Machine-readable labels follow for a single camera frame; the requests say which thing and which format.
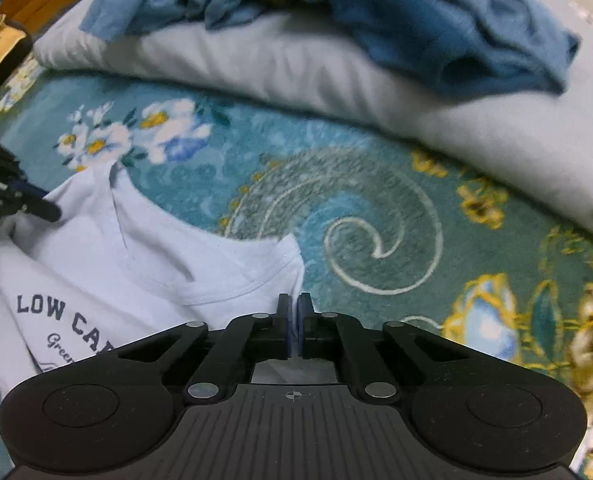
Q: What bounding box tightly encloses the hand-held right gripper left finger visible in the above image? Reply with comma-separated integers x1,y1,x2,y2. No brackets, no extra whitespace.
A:
104,292,297,406

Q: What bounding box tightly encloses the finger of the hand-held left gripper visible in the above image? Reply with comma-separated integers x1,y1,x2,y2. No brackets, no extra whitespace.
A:
0,176,62,225
0,127,50,200

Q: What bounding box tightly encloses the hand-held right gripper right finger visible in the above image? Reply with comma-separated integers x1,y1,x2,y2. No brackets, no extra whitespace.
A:
296,292,482,403

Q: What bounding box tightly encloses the white printed t-shirt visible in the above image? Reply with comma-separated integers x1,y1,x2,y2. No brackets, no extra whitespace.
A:
0,162,306,401

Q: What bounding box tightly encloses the dark yellowish object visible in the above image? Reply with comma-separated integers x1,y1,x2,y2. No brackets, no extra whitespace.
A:
0,15,33,111

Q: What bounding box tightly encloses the teal floral blanket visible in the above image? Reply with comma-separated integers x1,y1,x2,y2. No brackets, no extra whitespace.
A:
0,57,593,480

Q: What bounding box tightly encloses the dusty blue garment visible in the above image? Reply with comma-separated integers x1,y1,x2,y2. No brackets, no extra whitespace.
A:
79,0,297,41

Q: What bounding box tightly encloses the dark blue garment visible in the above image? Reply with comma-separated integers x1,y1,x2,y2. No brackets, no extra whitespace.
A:
284,0,582,96

